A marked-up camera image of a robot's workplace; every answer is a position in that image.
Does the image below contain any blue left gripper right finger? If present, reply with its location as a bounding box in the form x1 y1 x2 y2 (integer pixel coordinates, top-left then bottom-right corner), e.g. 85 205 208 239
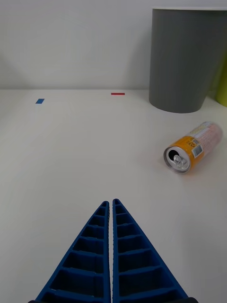
112 198 200 303

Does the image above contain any orange and white drink can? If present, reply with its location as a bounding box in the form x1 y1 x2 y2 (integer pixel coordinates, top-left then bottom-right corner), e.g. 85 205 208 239
163 121 223 175

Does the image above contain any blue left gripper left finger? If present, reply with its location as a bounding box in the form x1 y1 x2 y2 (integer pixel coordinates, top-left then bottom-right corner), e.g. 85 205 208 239
27 201 111 303

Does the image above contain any grey plastic waste bin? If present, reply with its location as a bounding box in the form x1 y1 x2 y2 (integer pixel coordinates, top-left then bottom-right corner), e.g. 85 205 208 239
148 7 227 114

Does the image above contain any yellow-green plastic waste bin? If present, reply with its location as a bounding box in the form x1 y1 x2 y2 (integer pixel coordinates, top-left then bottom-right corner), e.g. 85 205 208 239
214 55 227 107

